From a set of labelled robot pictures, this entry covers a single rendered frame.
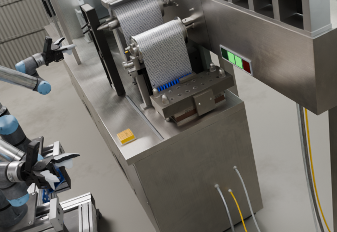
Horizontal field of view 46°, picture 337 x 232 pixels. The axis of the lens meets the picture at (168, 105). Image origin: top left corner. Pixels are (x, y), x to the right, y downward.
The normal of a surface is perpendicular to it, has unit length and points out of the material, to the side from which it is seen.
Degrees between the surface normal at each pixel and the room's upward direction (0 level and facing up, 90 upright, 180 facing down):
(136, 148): 0
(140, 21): 92
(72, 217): 0
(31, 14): 90
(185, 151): 90
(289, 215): 0
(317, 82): 90
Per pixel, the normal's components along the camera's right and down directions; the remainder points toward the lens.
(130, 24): 0.41, 0.44
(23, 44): 0.21, 0.49
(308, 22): -0.88, 0.42
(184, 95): -0.25, -0.81
